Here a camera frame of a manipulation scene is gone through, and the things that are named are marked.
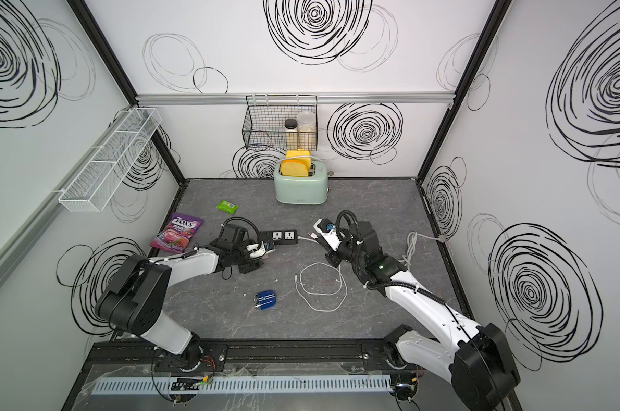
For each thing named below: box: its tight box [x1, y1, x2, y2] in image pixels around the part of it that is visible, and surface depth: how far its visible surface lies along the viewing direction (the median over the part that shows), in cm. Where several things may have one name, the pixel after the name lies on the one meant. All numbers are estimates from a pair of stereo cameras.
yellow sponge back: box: [282, 149, 313, 170], surface depth 103 cm
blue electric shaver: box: [253, 290, 277, 310], surface depth 84 cm
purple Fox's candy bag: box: [149, 212, 205, 254], surface depth 101 cm
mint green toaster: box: [274, 161, 331, 206], surface depth 106 cm
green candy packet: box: [215, 199, 239, 215], surface depth 111 cm
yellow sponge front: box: [280, 159, 309, 178], surface depth 99 cm
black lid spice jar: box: [284, 118, 299, 150], surface depth 87 cm
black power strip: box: [258, 229, 299, 245], surface depth 99 cm
